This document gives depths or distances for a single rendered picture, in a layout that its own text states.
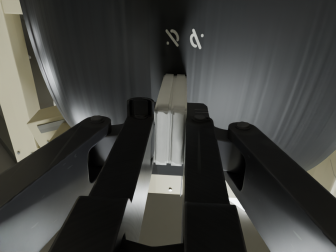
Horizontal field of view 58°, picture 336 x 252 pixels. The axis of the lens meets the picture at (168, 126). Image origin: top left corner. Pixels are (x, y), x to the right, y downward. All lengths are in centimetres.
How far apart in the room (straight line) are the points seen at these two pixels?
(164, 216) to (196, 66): 319
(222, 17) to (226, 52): 2
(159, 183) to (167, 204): 261
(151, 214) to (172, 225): 26
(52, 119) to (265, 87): 84
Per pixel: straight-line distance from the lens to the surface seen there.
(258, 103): 22
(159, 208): 344
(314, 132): 26
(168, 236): 320
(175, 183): 87
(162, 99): 15
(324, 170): 60
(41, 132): 103
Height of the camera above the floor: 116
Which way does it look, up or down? 31 degrees up
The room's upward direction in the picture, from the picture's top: 178 degrees counter-clockwise
